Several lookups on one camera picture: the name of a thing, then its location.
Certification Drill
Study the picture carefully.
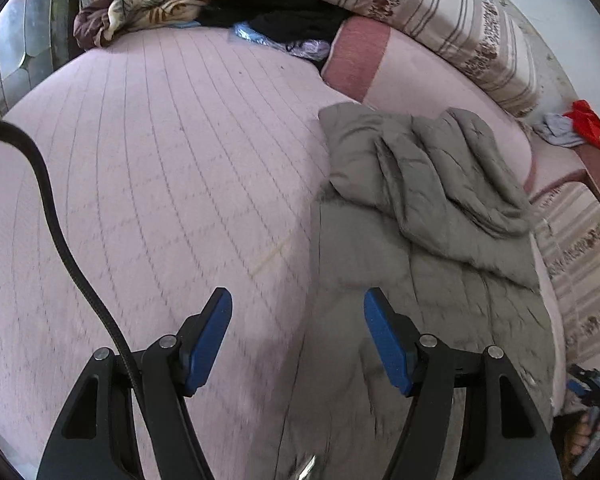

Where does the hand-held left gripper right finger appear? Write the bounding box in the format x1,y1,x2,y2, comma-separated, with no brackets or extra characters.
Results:
363,287,564,480

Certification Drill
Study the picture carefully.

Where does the red cloth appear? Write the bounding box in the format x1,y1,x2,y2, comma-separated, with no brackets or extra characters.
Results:
563,100,600,152

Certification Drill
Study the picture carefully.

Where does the olive green puffer jacket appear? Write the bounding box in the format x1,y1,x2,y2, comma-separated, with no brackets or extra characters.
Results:
275,102,557,480

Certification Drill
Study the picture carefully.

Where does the stained glass window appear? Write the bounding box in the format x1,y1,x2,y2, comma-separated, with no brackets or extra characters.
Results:
0,0,77,117

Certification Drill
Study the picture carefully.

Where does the black clothes pile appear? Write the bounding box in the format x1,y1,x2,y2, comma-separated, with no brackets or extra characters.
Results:
195,0,352,45

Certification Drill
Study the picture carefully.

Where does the striped floral folded quilt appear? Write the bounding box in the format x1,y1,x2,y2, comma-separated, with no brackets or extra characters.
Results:
300,0,539,117

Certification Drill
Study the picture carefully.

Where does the pink rolled blanket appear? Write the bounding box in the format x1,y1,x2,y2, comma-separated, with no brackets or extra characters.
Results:
320,15,537,202

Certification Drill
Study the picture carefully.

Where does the blue plastic bag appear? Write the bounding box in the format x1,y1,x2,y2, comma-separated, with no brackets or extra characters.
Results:
230,22,332,64

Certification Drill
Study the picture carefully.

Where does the striped floral cushion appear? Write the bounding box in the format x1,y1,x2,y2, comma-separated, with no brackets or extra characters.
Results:
532,182,600,372

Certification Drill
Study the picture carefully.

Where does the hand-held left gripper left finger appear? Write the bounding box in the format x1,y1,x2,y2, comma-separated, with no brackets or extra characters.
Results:
36,287,234,480

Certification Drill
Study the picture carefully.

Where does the pink quilted bed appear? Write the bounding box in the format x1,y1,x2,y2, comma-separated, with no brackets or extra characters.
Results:
0,25,567,480

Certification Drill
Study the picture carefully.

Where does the wooden frame rail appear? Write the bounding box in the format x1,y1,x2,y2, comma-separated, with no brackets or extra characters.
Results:
529,146,600,212

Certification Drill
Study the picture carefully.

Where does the grey cloth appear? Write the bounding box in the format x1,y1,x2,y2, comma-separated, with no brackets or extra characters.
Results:
532,112,587,149

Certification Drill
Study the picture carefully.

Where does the black cable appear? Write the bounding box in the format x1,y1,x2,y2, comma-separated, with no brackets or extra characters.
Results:
0,119,142,392

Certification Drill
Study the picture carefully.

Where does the brown floral blanket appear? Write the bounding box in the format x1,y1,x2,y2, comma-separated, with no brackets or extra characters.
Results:
73,0,282,51

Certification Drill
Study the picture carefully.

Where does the person's right hand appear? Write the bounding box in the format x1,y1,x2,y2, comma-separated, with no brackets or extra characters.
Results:
552,410,600,478

